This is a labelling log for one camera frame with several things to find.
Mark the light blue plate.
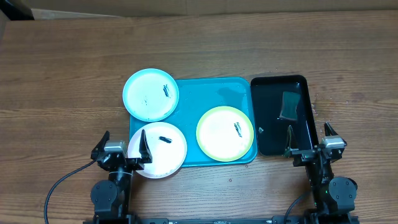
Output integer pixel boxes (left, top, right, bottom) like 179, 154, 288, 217
123, 68, 180, 122

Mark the black rectangular water tray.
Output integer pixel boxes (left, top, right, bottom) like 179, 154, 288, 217
251, 75, 318, 156

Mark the yellow-green plate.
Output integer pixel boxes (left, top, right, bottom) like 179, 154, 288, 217
196, 106, 254, 162

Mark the black corner object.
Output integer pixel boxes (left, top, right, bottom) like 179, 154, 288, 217
1, 0, 34, 21

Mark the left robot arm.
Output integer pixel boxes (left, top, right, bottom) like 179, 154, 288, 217
90, 131, 152, 223

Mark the white pink-rimmed plate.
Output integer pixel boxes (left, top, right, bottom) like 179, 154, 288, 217
127, 122, 187, 179

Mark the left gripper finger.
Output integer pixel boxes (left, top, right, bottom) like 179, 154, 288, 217
91, 131, 110, 153
139, 129, 152, 164

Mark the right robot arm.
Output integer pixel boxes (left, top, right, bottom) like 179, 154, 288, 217
284, 123, 358, 223

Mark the green scrubbing sponge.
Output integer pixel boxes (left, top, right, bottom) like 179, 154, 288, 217
279, 91, 301, 121

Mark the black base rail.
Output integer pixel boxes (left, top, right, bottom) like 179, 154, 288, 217
83, 215, 360, 224

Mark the teal plastic tray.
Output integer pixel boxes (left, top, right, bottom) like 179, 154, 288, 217
129, 77, 259, 168

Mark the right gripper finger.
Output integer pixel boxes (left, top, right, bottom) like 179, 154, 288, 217
324, 122, 338, 136
284, 125, 299, 156

